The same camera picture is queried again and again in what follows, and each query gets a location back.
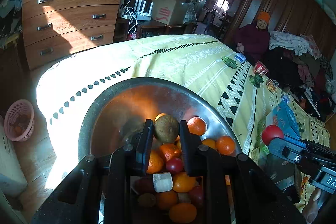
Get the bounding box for blue green carton box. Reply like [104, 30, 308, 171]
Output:
[251, 100, 301, 169]

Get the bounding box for blue tissue pack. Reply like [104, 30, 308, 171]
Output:
[234, 53, 246, 63]

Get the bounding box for green leaf vegetable centre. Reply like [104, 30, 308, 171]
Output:
[249, 73, 264, 88]

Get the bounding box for person in purple jacket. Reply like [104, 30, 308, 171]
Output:
[234, 11, 270, 65]

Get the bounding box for green leaf vegetable right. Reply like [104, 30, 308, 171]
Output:
[222, 56, 238, 69]

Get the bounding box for pile of clothes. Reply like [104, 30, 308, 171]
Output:
[261, 31, 335, 122]

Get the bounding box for brown kiwi fruit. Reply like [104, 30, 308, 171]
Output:
[154, 114, 179, 143]

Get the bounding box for red tomato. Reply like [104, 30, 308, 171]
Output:
[261, 124, 284, 146]

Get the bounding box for wooden wardrobe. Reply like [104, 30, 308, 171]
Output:
[223, 0, 335, 60]

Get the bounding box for red snack cup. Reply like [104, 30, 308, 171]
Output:
[253, 60, 269, 76]

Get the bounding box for wooden chest of drawers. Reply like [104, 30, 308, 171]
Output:
[22, 0, 121, 69]

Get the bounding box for cardboard box with red print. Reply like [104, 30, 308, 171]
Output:
[151, 0, 188, 25]

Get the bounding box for orange snack packet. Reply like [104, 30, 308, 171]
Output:
[266, 79, 276, 94]

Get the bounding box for steel round bowl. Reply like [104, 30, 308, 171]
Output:
[78, 77, 235, 159]

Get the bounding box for green leaf vegetable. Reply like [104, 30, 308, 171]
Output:
[249, 73, 264, 88]
[222, 56, 238, 69]

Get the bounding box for pink plastic basket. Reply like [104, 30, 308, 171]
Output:
[4, 100, 35, 141]

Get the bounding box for white wifi router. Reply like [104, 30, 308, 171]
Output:
[131, 0, 154, 22]

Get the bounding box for black product box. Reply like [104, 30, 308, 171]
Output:
[264, 154, 301, 203]

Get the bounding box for yellow patterned bed blanket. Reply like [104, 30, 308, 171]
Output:
[35, 33, 332, 214]

